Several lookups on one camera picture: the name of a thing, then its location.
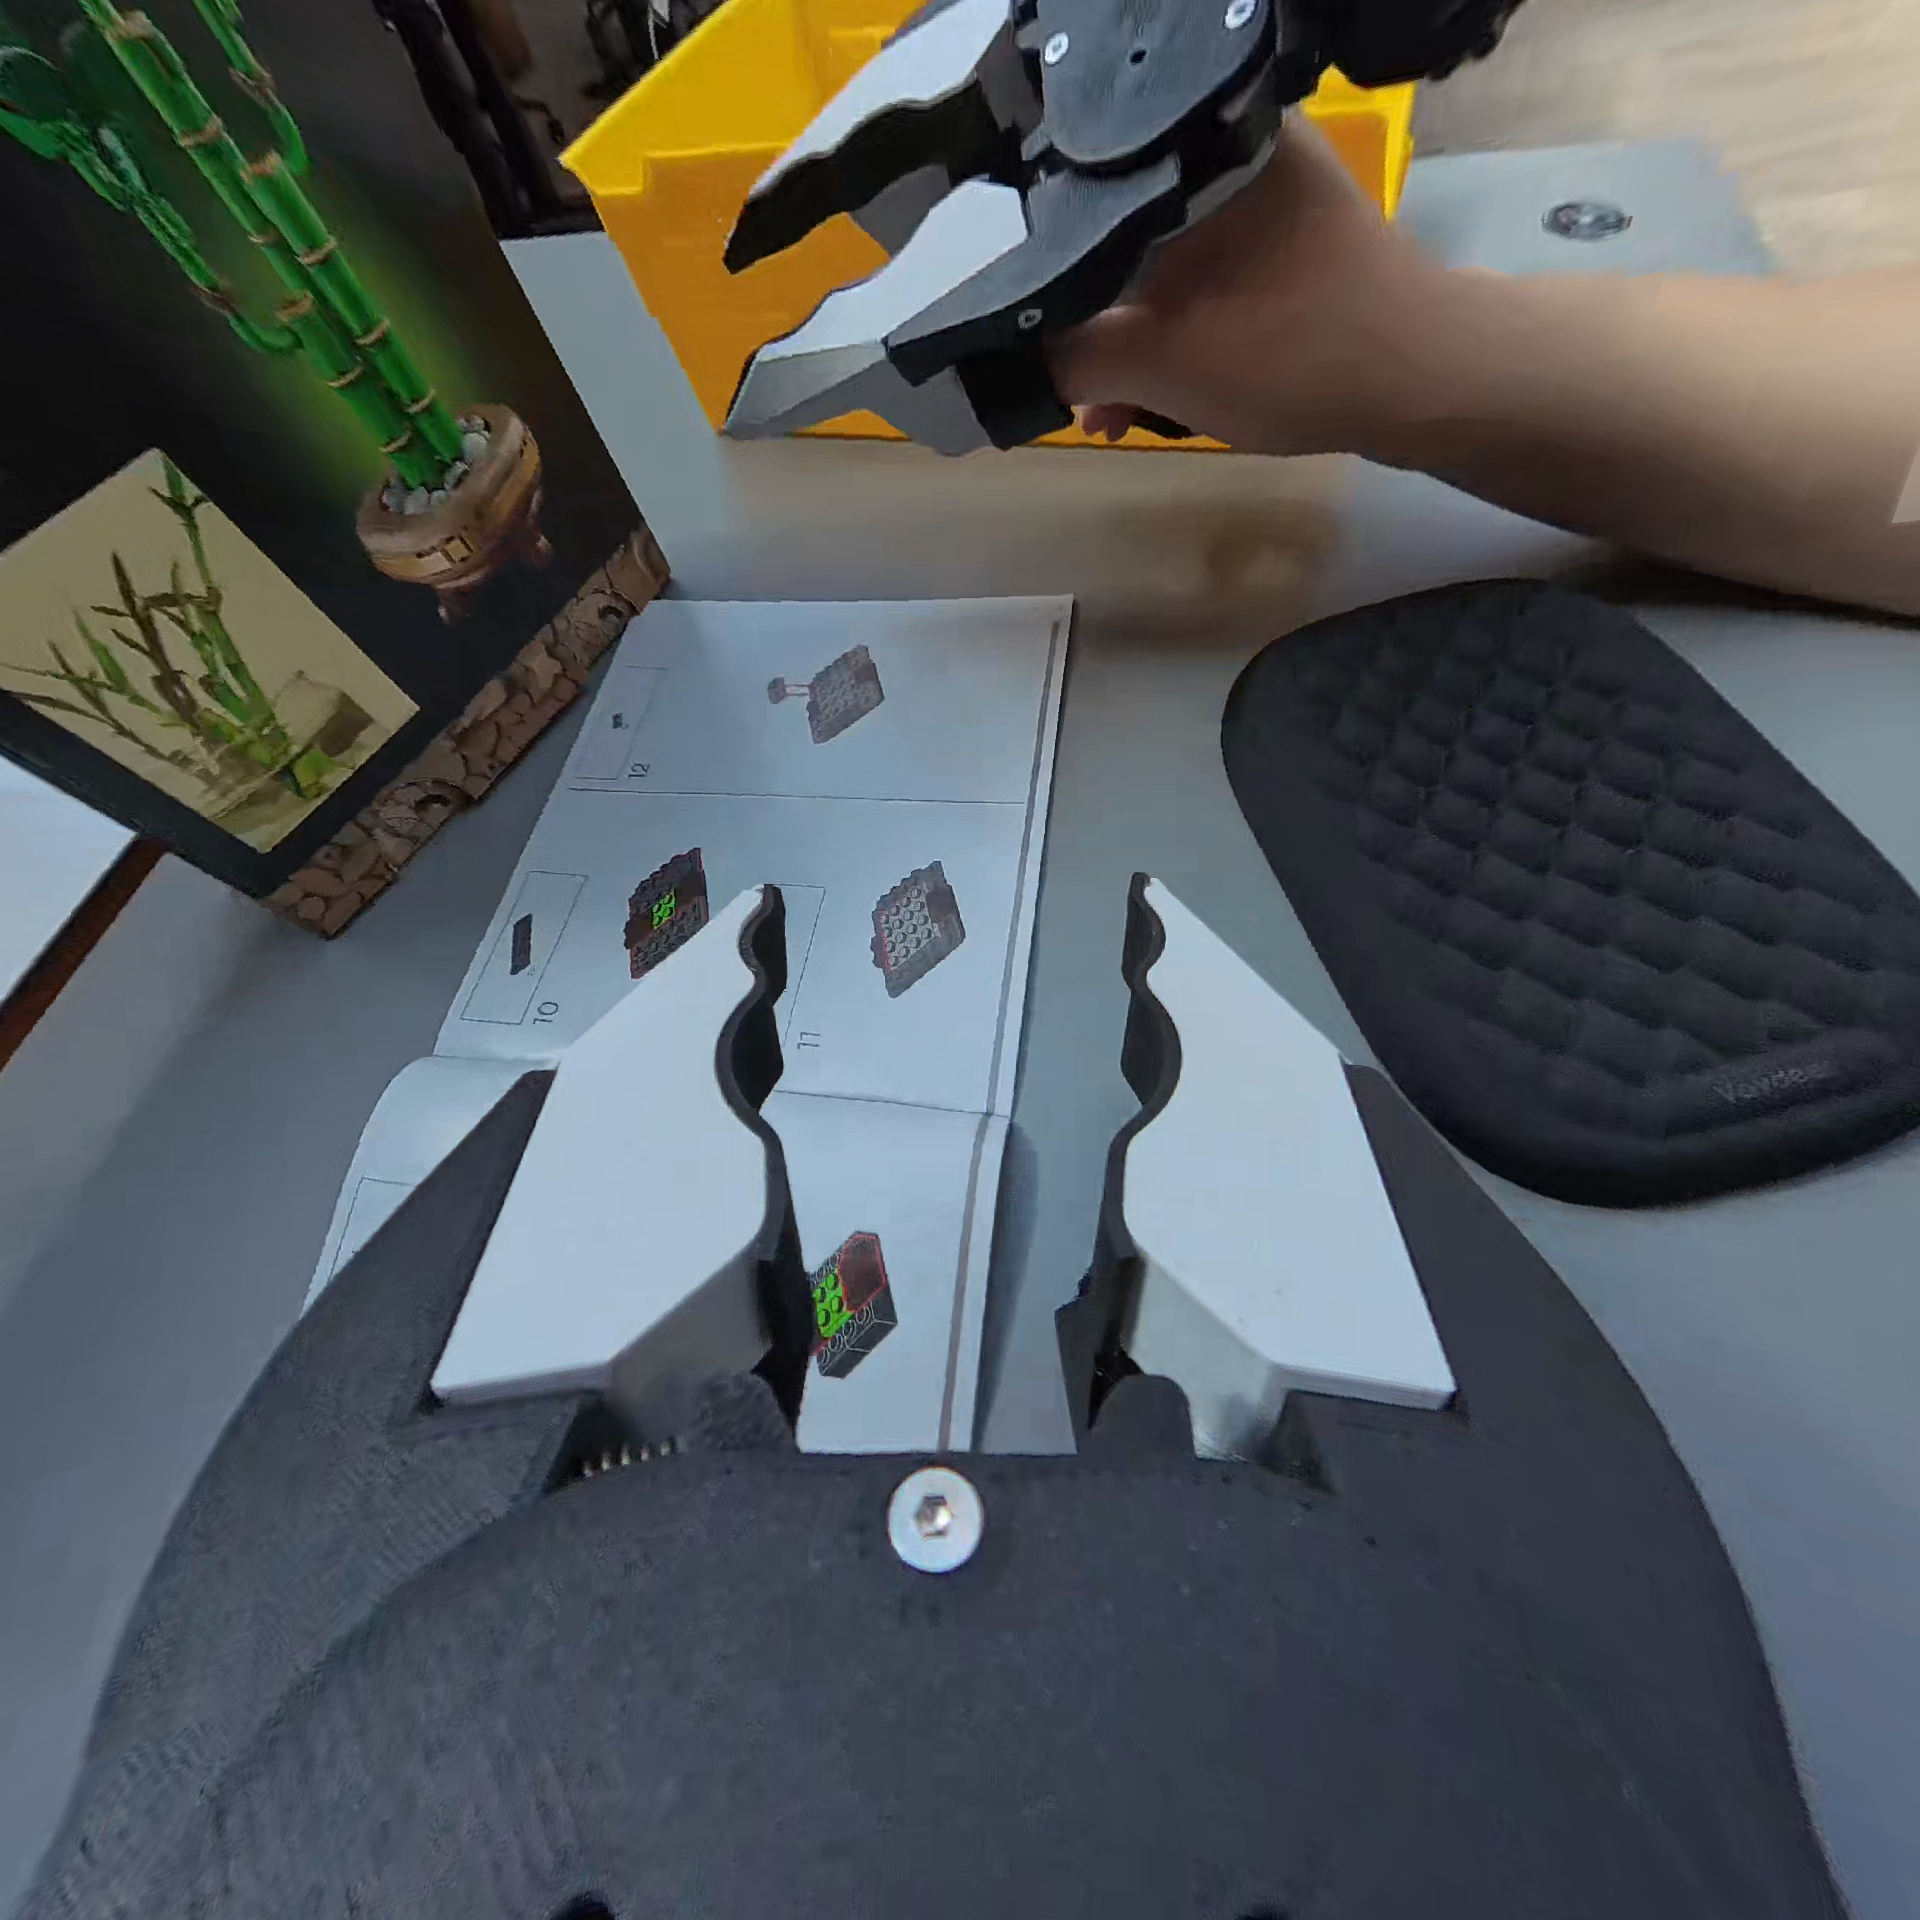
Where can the yellow plastic bin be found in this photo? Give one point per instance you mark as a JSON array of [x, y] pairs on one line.
[[674, 195]]

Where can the lego set box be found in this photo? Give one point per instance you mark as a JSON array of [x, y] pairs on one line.
[[181, 375]]

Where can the person's right forearm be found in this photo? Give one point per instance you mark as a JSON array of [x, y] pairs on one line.
[[1650, 435]]

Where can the lego instruction booklet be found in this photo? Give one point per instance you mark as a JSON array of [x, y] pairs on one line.
[[900, 751]]

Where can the round table grommet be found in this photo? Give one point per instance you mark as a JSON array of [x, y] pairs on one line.
[[1586, 221]]

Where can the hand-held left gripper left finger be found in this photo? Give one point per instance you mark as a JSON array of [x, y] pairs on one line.
[[614, 1170]]

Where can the person's right hand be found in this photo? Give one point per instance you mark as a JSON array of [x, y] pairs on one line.
[[1274, 314]]

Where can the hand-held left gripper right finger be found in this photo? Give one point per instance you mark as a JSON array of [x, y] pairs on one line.
[[1274, 1201]]

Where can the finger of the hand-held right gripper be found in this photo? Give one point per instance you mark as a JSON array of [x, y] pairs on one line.
[[900, 104], [884, 301]]

